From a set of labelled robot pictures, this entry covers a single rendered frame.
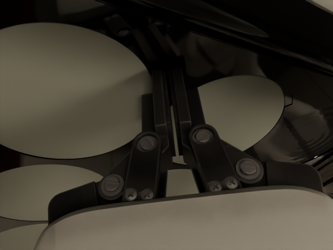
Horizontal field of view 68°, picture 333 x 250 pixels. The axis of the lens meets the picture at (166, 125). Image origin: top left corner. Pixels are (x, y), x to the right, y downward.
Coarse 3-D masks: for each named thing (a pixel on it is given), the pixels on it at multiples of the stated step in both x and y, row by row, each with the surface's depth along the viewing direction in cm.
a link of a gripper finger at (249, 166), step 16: (176, 80) 12; (176, 96) 11; (192, 96) 12; (176, 112) 11; (192, 112) 12; (176, 128) 11; (224, 144) 10; (192, 160) 11; (240, 160) 10; (256, 160) 10; (240, 176) 9; (256, 176) 9
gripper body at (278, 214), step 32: (224, 192) 8; (256, 192) 8; (288, 192) 8; (320, 192) 8; (64, 224) 8; (96, 224) 8; (128, 224) 8; (160, 224) 7; (192, 224) 7; (224, 224) 7; (256, 224) 7; (288, 224) 7; (320, 224) 7
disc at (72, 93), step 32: (0, 32) 10; (32, 32) 10; (64, 32) 11; (96, 32) 11; (0, 64) 11; (32, 64) 11; (64, 64) 12; (96, 64) 12; (128, 64) 12; (0, 96) 12; (32, 96) 13; (64, 96) 13; (96, 96) 14; (128, 96) 14; (0, 128) 14; (32, 128) 14; (64, 128) 15; (96, 128) 16; (128, 128) 16
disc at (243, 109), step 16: (224, 80) 15; (240, 80) 15; (256, 80) 16; (208, 96) 16; (224, 96) 16; (240, 96) 16; (256, 96) 17; (272, 96) 17; (208, 112) 17; (224, 112) 17; (240, 112) 18; (256, 112) 18; (272, 112) 19; (224, 128) 19; (240, 128) 19; (256, 128) 20; (176, 144) 19; (240, 144) 21; (176, 160) 21
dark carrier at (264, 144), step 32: (0, 0) 9; (32, 0) 9; (64, 0) 10; (96, 0) 10; (128, 32) 11; (160, 32) 12; (192, 32) 12; (160, 64) 13; (192, 64) 13; (224, 64) 14; (256, 64) 14; (288, 64) 15; (288, 96) 18; (320, 96) 18; (288, 128) 21; (320, 128) 22; (0, 160) 16; (32, 160) 17; (64, 160) 17; (96, 160) 18; (288, 160) 26; (320, 160) 28; (0, 224) 23; (32, 224) 24
